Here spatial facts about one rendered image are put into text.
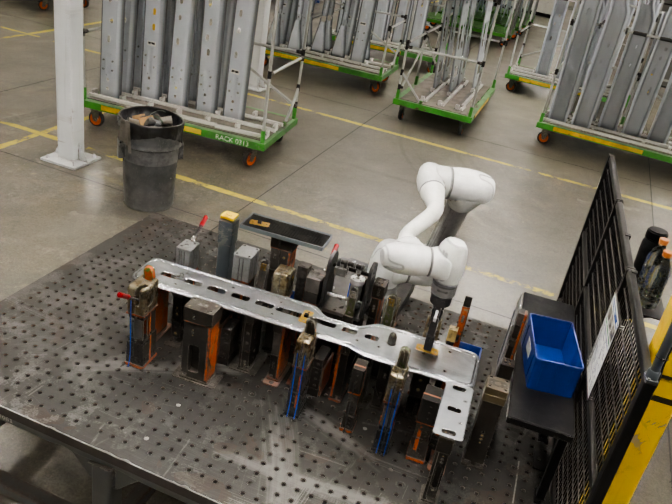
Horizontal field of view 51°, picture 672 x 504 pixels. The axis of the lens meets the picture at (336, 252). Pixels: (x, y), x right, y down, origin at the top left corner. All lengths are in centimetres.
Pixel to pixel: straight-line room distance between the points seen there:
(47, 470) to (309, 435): 134
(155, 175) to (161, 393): 297
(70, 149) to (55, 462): 350
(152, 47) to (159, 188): 207
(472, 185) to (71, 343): 172
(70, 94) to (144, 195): 118
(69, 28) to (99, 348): 363
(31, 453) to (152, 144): 260
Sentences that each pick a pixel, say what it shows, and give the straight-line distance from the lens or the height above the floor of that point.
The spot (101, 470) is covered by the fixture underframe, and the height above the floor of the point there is 56.
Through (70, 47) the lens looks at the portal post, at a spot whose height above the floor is 100.
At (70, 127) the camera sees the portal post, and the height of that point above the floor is 33.
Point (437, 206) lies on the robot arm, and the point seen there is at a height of 146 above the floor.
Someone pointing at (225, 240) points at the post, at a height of 105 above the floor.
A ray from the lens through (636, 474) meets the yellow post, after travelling 216.
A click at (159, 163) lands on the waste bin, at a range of 544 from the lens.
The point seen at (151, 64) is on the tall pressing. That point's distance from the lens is 728.
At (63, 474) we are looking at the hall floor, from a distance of 345.
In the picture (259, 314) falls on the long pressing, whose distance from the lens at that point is 266.
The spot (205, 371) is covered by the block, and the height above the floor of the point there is 77.
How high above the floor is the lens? 247
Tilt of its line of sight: 27 degrees down
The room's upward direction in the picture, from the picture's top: 10 degrees clockwise
